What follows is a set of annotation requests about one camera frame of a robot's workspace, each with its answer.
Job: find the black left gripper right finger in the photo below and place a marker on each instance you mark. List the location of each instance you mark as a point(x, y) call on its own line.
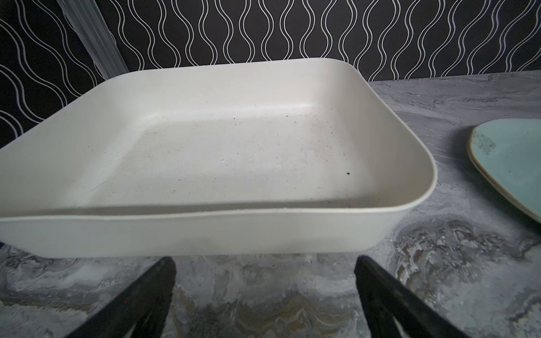
point(386, 302)

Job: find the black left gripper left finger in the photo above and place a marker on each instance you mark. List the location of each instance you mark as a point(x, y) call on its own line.
point(138, 311)

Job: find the mint green ceramic plate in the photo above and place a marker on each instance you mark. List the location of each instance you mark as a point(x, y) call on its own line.
point(506, 152)

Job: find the white plastic bin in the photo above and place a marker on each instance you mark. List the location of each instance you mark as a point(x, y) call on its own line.
point(295, 156)

